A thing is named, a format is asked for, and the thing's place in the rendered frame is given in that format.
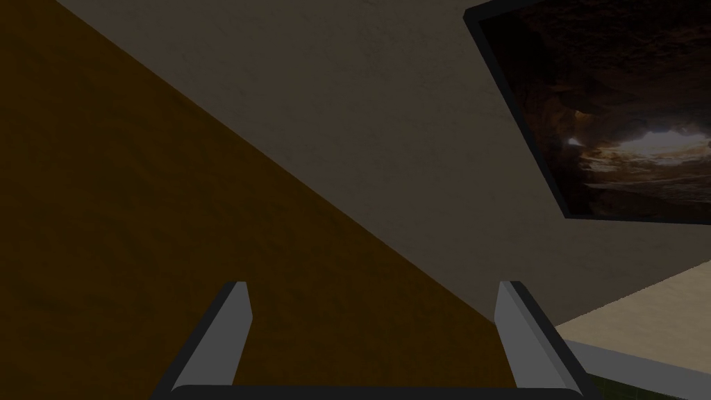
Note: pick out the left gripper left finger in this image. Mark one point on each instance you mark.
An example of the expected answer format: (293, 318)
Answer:
(219, 339)

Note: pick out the dark framed cave picture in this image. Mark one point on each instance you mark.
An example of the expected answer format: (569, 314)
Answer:
(616, 111)

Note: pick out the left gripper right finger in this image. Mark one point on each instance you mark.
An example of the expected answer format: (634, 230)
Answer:
(530, 344)

